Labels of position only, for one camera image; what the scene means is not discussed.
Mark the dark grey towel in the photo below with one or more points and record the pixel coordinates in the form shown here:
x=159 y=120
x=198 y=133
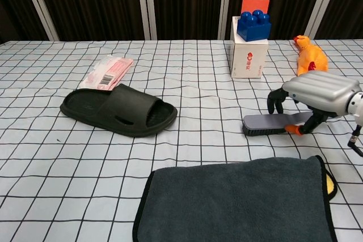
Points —
x=227 y=202

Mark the black rubber slipper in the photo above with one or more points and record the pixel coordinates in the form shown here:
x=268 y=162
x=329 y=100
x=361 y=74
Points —
x=124 y=103

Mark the orange rectangular block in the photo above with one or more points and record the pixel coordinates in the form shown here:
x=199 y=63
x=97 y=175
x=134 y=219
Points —
x=255 y=2

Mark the blue toy brick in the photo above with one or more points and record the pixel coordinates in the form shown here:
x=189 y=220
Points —
x=252 y=31

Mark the grey scrub brush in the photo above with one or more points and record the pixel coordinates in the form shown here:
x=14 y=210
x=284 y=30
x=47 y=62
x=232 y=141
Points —
x=263 y=123

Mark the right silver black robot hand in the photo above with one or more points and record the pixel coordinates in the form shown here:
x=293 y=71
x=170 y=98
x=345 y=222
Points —
x=323 y=89

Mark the pink plastic packet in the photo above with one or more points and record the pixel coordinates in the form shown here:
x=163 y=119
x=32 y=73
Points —
x=110 y=69

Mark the white cardboard box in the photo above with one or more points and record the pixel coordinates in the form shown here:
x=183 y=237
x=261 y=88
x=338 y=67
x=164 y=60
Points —
x=246 y=60

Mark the yellow rubber chicken toy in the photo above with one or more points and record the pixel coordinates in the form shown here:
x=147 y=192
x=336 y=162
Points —
x=312 y=55

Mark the checked light blue tablecloth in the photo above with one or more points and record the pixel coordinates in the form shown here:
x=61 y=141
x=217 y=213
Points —
x=42 y=168

